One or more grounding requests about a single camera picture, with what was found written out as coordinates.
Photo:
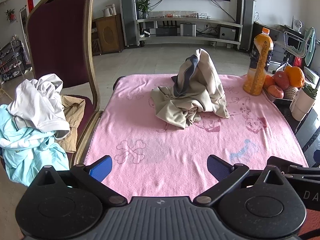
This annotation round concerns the red apple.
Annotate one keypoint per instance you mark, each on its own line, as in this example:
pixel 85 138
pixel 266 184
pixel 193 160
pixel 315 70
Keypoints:
pixel 281 80
pixel 275 92

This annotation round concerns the orange juice bottle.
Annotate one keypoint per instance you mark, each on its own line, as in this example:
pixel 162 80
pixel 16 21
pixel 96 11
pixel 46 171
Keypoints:
pixel 255 75

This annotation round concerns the silver box device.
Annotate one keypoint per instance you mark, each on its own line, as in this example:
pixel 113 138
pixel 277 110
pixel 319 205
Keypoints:
pixel 188 30

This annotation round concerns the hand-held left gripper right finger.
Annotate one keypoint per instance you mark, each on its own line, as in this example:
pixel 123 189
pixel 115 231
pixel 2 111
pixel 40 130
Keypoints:
pixel 217 167

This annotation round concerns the large orange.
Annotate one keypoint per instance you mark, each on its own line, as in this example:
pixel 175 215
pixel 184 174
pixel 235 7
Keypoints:
pixel 295 76

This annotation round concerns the black fruit tray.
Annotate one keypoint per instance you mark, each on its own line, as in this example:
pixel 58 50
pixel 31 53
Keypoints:
pixel 280 101

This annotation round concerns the shoe rack with shoes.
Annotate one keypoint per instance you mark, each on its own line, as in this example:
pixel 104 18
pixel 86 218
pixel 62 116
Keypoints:
pixel 11 62

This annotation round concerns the white garment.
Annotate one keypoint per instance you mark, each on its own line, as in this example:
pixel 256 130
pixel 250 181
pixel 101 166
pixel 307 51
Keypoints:
pixel 40 105

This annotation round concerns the small white fan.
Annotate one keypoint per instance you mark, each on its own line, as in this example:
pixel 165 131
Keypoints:
pixel 298 26

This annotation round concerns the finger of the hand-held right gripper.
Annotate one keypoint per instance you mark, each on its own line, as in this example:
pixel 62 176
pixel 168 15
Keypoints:
pixel 280 163

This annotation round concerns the light blue garment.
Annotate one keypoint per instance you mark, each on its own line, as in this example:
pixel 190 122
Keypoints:
pixel 25 155

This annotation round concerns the fruit in white foam net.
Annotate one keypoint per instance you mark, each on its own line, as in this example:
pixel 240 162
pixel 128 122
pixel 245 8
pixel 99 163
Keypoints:
pixel 291 93

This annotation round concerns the tan garment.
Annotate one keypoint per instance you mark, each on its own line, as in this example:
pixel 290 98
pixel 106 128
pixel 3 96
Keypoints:
pixel 73 115

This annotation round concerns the white kettle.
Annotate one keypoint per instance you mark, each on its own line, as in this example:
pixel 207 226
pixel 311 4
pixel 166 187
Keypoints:
pixel 108 11

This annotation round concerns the black media device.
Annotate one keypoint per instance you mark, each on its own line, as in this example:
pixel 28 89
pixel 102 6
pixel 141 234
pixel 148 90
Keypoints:
pixel 167 32

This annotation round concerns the tall grey speaker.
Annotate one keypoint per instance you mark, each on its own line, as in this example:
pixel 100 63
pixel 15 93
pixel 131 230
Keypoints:
pixel 246 25
pixel 128 20

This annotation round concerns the office chair with chrome frame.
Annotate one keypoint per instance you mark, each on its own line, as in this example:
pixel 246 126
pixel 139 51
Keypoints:
pixel 295 43

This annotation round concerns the maroon chair with gold frame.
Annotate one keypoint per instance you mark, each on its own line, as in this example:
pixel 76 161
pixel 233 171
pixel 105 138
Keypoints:
pixel 60 42

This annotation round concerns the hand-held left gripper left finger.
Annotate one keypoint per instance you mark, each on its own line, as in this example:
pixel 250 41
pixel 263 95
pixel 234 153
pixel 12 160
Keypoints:
pixel 101 168

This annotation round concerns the small orange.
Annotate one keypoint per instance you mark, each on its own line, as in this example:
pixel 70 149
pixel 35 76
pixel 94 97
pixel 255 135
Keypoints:
pixel 268 82

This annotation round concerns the wooden cabinet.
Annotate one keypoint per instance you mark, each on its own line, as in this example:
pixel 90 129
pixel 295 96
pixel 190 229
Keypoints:
pixel 108 33

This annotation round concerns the red wall plant decoration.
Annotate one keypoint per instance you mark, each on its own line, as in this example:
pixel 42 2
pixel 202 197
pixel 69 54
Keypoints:
pixel 10 15

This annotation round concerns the green potted plant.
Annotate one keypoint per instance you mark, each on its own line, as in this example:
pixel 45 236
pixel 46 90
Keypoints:
pixel 143 5

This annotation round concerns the silver television stand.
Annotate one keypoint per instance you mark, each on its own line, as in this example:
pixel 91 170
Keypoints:
pixel 190 20

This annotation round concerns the white tumbler cup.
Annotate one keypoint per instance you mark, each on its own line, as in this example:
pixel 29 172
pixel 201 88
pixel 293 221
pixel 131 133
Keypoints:
pixel 301 105

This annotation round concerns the pink printed blanket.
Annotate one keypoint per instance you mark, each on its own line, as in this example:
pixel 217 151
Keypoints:
pixel 175 142

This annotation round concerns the beige sweatshirt with navy trim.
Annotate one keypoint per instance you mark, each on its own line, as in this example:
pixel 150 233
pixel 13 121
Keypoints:
pixel 200 92

